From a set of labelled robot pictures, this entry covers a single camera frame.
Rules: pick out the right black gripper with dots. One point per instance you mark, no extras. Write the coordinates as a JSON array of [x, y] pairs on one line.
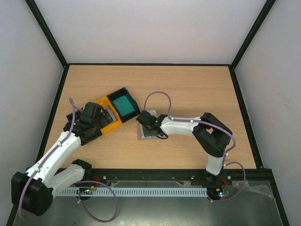
[[148, 127]]

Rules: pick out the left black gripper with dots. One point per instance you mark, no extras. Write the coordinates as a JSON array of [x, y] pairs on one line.
[[103, 120]]

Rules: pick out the black bin with red cards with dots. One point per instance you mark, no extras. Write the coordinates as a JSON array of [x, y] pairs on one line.
[[69, 119]]

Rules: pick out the black bin with teal cards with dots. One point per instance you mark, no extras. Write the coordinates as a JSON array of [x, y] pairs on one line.
[[119, 93]]

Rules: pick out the yellow plastic bin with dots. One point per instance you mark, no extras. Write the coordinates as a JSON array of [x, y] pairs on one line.
[[103, 128]]

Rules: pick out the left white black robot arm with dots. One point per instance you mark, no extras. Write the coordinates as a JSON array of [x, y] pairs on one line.
[[35, 189]]

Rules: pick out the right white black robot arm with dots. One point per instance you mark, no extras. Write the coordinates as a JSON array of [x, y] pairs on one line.
[[211, 134]]

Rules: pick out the white floral card stack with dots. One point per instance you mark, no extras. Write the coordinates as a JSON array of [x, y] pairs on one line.
[[109, 116]]

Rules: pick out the teal card stack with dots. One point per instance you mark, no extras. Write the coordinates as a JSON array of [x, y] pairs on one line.
[[125, 105]]

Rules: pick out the light blue slotted cable duct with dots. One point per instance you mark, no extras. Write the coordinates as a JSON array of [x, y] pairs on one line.
[[137, 192]]

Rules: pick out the black aluminium frame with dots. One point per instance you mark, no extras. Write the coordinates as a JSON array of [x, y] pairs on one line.
[[258, 174]]

